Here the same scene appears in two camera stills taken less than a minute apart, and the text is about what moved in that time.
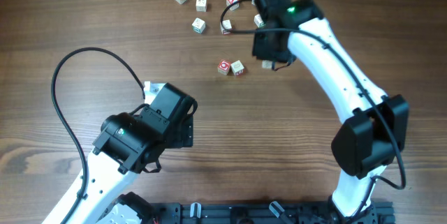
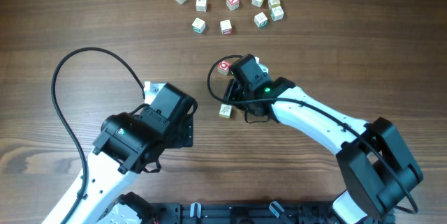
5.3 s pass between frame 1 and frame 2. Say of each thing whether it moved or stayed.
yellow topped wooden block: moved
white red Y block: stayed
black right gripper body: moved
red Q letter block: stayed
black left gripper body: stayed
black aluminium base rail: stayed
